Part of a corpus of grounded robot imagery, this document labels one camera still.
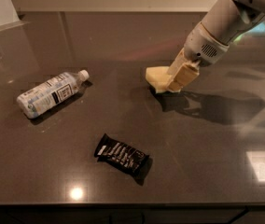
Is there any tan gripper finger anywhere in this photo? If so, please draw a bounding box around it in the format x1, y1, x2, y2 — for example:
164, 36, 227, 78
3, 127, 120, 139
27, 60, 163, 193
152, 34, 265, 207
168, 62, 200, 90
167, 49, 186, 76

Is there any yellow sponge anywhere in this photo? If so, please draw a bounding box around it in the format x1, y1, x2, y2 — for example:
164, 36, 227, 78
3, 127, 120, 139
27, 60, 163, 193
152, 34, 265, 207
146, 66, 181, 93

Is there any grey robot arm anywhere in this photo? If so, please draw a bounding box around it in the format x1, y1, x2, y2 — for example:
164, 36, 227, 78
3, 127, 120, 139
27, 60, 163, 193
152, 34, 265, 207
166, 0, 265, 92

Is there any black rxbar chocolate wrapper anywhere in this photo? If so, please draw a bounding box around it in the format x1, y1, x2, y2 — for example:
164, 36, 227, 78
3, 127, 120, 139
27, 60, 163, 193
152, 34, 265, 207
94, 133, 149, 176

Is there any green and orange chip bag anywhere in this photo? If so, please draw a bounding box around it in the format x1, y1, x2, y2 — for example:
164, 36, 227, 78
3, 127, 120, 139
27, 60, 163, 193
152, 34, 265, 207
233, 21, 265, 45

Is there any clear plastic water bottle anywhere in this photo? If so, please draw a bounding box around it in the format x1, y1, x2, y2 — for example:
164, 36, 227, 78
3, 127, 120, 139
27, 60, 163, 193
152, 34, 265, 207
17, 70, 90, 119

